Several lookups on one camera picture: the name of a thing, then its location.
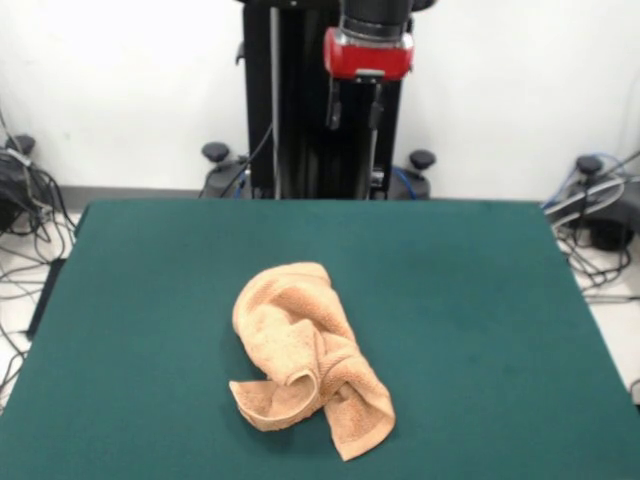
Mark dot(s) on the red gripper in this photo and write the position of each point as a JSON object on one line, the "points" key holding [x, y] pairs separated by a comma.
{"points": [[367, 57]]}

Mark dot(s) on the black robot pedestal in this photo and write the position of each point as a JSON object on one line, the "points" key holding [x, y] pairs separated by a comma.
{"points": [[300, 100]]}

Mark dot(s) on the black pedestal leg with knob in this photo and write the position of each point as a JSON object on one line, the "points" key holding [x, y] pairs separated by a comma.
{"points": [[216, 151], [12, 190], [422, 161], [607, 225]]}

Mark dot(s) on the peach terry towel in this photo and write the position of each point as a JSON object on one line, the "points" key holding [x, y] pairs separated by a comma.
{"points": [[280, 320]]}

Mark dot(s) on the dark green table cloth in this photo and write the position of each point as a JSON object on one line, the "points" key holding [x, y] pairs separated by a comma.
{"points": [[150, 300]]}

